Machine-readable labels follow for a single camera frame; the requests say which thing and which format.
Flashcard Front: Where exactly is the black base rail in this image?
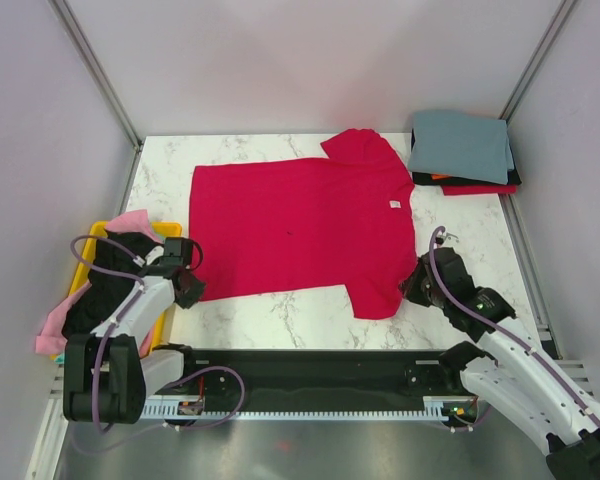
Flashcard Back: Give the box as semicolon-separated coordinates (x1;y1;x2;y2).
161;349;470;412

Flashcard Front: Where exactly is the pink t-shirt in bin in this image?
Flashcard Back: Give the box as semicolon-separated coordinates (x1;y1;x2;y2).
35;209;161;355

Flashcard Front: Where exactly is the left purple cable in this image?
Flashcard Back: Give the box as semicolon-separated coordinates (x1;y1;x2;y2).
69;234;246;435

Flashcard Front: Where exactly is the folded grey-blue t-shirt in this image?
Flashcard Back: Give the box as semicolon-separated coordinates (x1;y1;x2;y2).
408;110;514;185

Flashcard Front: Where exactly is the black t-shirt in bin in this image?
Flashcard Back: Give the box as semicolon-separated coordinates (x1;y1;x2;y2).
62;231;159;339

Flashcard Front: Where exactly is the yellow plastic bin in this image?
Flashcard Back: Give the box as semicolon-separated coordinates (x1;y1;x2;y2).
48;221;182;364

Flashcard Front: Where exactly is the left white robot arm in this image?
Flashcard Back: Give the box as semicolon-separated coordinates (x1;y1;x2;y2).
63;235;206;432

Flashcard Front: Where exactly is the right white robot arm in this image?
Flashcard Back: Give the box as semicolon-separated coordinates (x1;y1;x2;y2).
401;247;600;479

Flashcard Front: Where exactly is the white slotted cable duct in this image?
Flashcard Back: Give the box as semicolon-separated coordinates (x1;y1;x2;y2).
140;396;449;422

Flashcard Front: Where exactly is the folded red t-shirt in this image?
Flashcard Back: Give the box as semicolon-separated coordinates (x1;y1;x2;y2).
441;185;517;196

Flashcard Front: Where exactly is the crimson red t-shirt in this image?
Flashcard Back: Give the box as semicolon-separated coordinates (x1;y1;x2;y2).
189;129;417;320

